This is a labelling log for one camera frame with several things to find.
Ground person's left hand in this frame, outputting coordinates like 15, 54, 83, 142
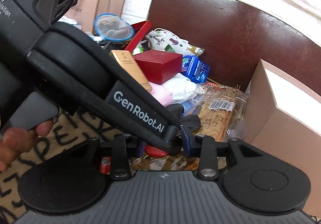
0, 119, 53, 172

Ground packaged wooden insoles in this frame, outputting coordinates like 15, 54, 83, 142
188, 82, 249, 142

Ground pink white striped cloth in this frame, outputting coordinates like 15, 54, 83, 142
149, 73, 205, 107

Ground blue rimmed mesh strainer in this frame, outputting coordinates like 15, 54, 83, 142
93, 13, 134, 42

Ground blue wet wipes pack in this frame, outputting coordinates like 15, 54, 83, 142
181, 55, 210, 84

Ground gold rectangular box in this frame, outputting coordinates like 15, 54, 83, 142
109, 50, 152, 93

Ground pink cardboard storage box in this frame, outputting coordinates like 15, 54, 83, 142
244, 60, 320, 217

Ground dark red gift box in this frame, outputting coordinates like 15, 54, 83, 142
133, 50, 183, 85

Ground open red jewelry box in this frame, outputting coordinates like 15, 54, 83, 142
125, 20, 152, 52

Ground brown wooden chair back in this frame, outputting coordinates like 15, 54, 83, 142
148, 0, 320, 93

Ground floral fabric pouch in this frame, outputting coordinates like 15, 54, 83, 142
146, 28, 205, 57

